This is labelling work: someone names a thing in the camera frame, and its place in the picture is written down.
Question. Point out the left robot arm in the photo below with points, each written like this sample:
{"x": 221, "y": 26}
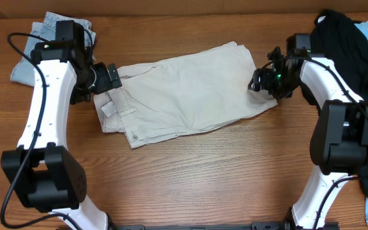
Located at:
{"x": 41, "y": 171}

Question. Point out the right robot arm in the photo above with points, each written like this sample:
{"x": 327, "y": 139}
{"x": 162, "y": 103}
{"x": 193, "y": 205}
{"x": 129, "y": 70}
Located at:
{"x": 321, "y": 190}

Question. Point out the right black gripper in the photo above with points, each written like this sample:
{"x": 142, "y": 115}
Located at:
{"x": 262, "y": 80}

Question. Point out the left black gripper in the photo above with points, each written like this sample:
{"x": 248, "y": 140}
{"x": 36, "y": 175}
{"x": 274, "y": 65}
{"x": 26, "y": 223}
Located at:
{"x": 105, "y": 82}

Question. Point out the black t-shirt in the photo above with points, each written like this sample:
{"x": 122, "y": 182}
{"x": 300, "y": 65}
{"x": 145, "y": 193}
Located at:
{"x": 334, "y": 78}

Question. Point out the beige khaki shorts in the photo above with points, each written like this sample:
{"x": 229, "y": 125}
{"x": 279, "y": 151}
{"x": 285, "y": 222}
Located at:
{"x": 183, "y": 95}

